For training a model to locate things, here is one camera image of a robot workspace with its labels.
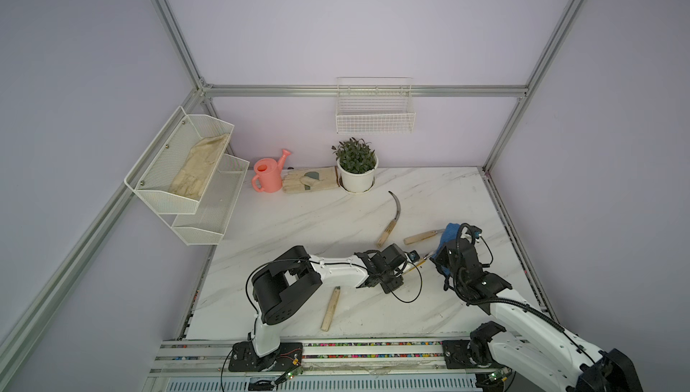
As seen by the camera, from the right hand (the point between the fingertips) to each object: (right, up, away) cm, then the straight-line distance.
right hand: (446, 248), depth 86 cm
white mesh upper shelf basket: (-82, +23, -11) cm, 86 cm away
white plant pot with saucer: (-29, +22, +23) cm, 43 cm away
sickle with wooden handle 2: (-16, +5, +15) cm, 23 cm away
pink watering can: (-65, +25, +21) cm, 73 cm away
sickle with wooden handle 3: (-5, +2, +13) cm, 14 cm away
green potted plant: (-30, +32, +15) cm, 47 cm away
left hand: (-16, -10, +3) cm, 19 cm away
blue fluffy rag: (+1, +4, +1) cm, 5 cm away
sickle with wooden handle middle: (-8, -5, +2) cm, 10 cm away
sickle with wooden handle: (-37, -18, -5) cm, 42 cm away
